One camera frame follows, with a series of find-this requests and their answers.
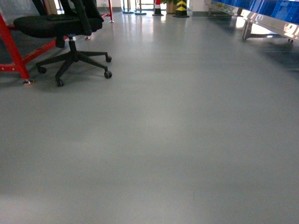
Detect yellow black striped bollard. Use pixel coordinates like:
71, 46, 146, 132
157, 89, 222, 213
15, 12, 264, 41
173, 0, 189, 18

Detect stainless steel rack frame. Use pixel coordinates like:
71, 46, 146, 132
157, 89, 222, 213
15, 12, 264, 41
204, 0, 299, 43

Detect red metal frame table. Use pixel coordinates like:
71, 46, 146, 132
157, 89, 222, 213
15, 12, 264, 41
0, 0, 115, 85

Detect potted green plant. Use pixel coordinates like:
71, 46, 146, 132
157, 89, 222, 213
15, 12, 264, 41
161, 0, 178, 14

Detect black office chair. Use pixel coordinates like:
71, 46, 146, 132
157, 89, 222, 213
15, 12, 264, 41
14, 0, 112, 87

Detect red white traffic cone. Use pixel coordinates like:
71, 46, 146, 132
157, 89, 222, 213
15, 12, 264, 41
152, 0, 163, 16

